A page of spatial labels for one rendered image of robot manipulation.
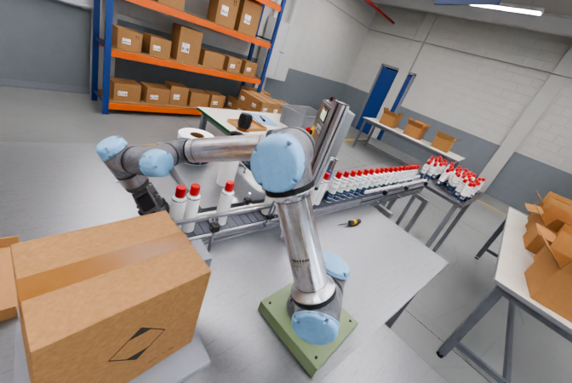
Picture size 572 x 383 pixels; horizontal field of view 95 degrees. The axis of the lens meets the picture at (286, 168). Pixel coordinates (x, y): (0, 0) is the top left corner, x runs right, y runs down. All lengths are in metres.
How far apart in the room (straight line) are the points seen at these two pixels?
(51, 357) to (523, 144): 8.34
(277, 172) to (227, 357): 0.56
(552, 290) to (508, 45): 6.99
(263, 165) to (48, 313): 0.43
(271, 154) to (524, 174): 8.04
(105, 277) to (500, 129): 8.24
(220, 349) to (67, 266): 0.46
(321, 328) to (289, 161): 0.41
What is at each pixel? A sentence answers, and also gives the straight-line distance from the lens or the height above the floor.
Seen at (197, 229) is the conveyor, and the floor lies 0.88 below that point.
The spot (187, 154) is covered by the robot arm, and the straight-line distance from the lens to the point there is 0.84.
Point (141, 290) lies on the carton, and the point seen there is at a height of 1.12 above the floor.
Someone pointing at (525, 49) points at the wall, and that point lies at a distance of 8.58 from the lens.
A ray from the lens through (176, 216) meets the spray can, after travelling 1.02.
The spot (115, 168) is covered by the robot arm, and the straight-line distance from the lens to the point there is 0.85.
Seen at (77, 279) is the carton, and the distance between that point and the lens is 0.65.
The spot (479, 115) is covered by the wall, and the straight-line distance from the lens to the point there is 8.41.
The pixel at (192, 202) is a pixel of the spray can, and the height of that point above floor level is 1.03.
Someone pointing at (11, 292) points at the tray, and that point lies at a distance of 1.04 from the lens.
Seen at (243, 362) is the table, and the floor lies 0.83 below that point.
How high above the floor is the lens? 1.61
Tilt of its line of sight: 23 degrees down
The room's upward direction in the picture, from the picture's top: 20 degrees clockwise
